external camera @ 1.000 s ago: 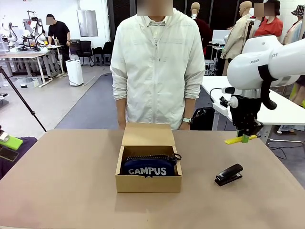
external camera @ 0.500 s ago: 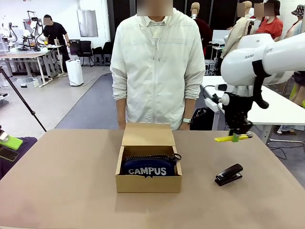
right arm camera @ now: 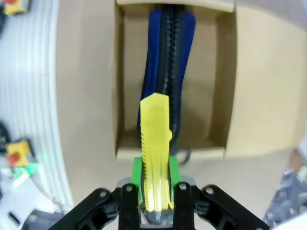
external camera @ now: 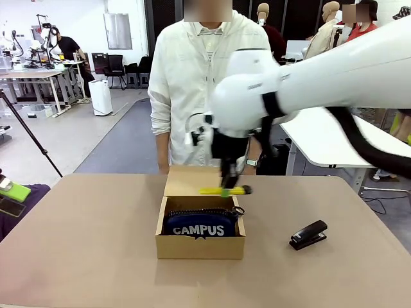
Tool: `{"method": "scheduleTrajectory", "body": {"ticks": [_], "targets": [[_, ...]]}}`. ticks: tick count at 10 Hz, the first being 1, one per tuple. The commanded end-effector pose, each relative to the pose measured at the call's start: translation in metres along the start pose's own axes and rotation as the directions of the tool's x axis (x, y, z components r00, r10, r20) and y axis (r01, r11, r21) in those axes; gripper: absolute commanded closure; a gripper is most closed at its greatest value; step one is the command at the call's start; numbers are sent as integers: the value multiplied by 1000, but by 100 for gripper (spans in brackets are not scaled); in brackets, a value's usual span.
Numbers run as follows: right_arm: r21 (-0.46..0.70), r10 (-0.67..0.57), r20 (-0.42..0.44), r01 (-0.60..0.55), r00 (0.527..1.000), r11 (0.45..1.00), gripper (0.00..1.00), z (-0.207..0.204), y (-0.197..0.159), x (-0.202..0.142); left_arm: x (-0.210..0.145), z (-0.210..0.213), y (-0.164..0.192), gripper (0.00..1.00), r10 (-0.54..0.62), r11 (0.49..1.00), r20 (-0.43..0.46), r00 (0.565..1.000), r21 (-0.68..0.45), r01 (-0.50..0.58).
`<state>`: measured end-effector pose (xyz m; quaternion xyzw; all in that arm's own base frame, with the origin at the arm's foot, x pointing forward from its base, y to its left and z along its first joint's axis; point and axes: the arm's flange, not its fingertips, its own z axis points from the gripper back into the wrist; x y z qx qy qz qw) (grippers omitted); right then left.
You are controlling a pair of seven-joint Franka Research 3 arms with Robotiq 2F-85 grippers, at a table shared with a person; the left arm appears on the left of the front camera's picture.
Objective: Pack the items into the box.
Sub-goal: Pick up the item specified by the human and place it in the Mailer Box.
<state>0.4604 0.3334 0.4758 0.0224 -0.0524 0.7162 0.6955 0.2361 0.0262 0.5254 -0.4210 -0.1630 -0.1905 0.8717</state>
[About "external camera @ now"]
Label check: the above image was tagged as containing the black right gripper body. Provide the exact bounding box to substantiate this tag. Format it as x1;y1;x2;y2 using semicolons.
211;130;250;161

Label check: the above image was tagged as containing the yellow-green marker pen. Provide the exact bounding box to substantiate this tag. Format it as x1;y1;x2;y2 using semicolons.
198;184;254;197

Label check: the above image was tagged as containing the dark blue Campus pencil case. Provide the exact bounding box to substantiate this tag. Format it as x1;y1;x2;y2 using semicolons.
162;206;246;239

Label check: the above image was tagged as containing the person's right forearm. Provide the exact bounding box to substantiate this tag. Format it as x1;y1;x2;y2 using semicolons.
155;133;171;164

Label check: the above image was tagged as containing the person's left forearm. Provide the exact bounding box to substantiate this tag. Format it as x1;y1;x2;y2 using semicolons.
247;134;263;160

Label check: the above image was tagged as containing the brown cardboard box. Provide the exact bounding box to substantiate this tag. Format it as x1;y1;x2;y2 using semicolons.
155;164;247;261

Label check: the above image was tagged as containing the person in white jacket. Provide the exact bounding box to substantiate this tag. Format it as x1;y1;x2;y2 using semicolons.
147;8;274;176

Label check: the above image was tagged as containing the white side table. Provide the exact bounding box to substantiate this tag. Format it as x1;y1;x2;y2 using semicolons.
278;107;411;197

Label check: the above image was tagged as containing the black stapler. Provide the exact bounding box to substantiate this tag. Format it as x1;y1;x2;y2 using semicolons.
288;219;329;252

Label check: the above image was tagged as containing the mannequin in dark red top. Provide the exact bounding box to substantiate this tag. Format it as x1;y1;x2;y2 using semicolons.
256;3;287;65

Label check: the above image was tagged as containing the black office chair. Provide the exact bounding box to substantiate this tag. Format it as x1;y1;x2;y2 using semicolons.
103;55;128;90

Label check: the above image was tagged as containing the white air purifier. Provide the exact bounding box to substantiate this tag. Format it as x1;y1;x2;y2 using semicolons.
87;79;114;117

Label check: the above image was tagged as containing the mannequin in beige coat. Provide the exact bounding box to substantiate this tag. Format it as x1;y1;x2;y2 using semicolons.
303;1;343;60

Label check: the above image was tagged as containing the person in red shirt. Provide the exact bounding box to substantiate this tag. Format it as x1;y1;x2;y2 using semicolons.
342;0;380;43

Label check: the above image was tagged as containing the person in black shirt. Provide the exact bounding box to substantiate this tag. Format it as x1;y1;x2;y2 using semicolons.
55;34;96;98

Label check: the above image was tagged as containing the dark purple cloth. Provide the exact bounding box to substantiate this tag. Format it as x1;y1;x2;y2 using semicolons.
0;184;51;243

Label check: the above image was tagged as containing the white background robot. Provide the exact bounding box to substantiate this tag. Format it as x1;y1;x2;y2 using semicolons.
31;13;64;70

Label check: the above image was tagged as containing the lime green block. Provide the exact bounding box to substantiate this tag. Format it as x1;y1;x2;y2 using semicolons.
0;178;32;203

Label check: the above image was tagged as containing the long white workbench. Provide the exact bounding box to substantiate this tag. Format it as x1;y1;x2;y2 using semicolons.
0;65;85;118

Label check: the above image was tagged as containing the dark flat plate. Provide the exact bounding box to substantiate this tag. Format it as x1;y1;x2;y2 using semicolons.
0;196;27;219

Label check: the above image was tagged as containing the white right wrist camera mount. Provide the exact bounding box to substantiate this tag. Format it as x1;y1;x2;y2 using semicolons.
184;112;215;161

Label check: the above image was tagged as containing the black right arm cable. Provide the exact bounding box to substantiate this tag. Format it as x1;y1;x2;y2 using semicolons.
256;105;411;181

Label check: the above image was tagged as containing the grey wall panel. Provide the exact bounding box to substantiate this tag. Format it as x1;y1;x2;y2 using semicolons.
103;13;133;51

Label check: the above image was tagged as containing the black camera tripod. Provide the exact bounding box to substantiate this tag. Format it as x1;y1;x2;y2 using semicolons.
0;89;64;178

